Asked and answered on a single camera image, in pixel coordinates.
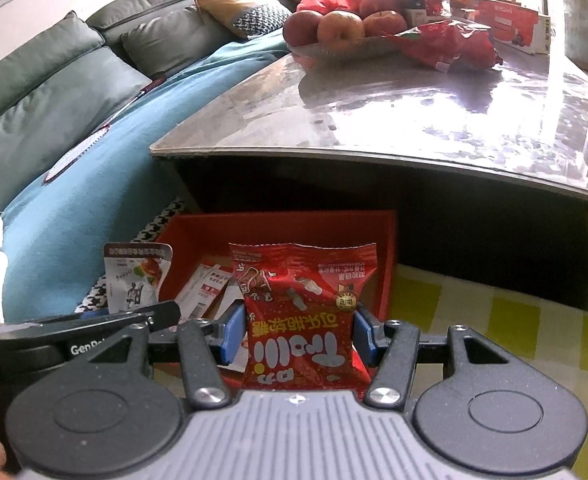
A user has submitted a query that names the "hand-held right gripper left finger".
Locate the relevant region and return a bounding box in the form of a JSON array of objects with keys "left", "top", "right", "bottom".
[{"left": 88, "top": 304, "right": 247, "bottom": 410}]

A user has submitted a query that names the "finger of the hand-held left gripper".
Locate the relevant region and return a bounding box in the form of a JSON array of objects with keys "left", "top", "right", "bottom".
[{"left": 144, "top": 301, "right": 182, "bottom": 332}]

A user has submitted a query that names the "red apple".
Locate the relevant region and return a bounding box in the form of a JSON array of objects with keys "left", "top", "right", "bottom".
[
  {"left": 359, "top": 0, "right": 399, "bottom": 17},
  {"left": 363, "top": 9, "right": 409, "bottom": 37},
  {"left": 283, "top": 10, "right": 323, "bottom": 49},
  {"left": 318, "top": 10, "right": 365, "bottom": 50}
]

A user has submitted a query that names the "large green cushion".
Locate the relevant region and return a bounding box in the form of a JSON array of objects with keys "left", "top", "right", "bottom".
[{"left": 0, "top": 10, "right": 153, "bottom": 211}]

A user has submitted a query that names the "dark small box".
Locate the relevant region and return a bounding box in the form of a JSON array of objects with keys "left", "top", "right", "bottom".
[{"left": 394, "top": 0, "right": 454, "bottom": 26}]

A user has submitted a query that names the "small green cushion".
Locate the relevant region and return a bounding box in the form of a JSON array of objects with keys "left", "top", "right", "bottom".
[{"left": 121, "top": 10, "right": 239, "bottom": 78}]

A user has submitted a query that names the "glossy stone coffee table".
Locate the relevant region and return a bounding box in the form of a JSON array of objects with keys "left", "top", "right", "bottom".
[{"left": 149, "top": 0, "right": 588, "bottom": 313}]

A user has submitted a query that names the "red storage box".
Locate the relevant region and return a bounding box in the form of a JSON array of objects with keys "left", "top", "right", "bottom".
[{"left": 154, "top": 210, "right": 399, "bottom": 392}]

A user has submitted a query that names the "red candy packet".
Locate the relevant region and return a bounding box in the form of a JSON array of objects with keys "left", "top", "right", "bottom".
[{"left": 229, "top": 241, "right": 379, "bottom": 391}]

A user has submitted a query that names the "red and white carton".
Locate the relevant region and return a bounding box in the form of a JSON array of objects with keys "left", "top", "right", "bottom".
[{"left": 478, "top": 0, "right": 550, "bottom": 56}]

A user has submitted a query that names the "teal blanket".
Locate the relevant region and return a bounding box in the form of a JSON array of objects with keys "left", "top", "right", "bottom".
[{"left": 0, "top": 25, "right": 291, "bottom": 323}]

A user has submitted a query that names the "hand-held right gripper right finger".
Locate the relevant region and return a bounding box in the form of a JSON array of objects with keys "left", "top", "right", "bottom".
[{"left": 353, "top": 305, "right": 512, "bottom": 410}]

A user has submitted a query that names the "houndstooth patterned cloth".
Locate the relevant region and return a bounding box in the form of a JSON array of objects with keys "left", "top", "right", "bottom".
[{"left": 74, "top": 195, "right": 199, "bottom": 316}]

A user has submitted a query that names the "white packet with orange print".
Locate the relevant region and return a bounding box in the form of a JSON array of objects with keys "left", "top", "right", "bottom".
[{"left": 103, "top": 242, "right": 175, "bottom": 314}]

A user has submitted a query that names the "badminton racket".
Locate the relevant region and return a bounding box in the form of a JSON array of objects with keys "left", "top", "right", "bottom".
[{"left": 44, "top": 75, "right": 167, "bottom": 184}]

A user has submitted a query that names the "yellow patterned pillow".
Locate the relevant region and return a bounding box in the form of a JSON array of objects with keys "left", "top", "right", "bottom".
[{"left": 196, "top": 0, "right": 295, "bottom": 39}]

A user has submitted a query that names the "long red and white packet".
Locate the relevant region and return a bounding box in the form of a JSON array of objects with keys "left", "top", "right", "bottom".
[{"left": 176, "top": 262, "right": 239, "bottom": 321}]

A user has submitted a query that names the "crumpled red snack bag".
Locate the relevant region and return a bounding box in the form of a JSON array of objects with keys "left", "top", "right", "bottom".
[{"left": 396, "top": 19, "right": 504, "bottom": 74}]

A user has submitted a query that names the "yellow checked cloth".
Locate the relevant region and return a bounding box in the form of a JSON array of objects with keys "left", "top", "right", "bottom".
[{"left": 149, "top": 260, "right": 588, "bottom": 480}]

